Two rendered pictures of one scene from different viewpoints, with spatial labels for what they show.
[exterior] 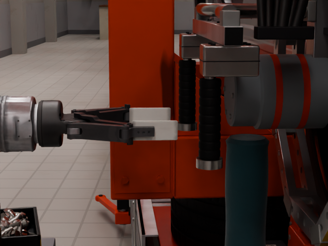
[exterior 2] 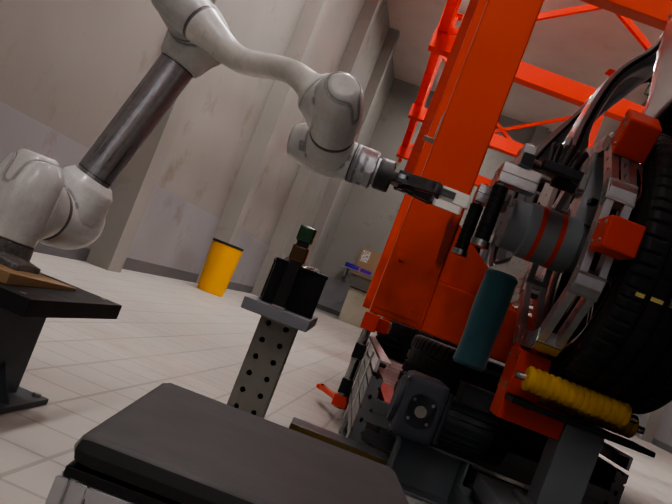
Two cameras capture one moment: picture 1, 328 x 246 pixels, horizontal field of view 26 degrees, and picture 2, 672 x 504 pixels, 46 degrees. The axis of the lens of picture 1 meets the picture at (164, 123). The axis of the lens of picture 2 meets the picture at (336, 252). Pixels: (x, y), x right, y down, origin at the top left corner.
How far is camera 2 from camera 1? 0.82 m
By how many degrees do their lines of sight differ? 15
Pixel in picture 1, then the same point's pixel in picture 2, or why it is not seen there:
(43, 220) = not seen: hidden behind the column
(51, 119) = (389, 167)
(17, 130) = (365, 165)
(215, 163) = (484, 242)
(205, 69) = (501, 175)
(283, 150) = (525, 300)
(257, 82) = (529, 215)
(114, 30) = not seen: hidden behind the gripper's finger
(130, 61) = (426, 209)
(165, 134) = (460, 202)
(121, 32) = not seen: hidden behind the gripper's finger
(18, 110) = (370, 153)
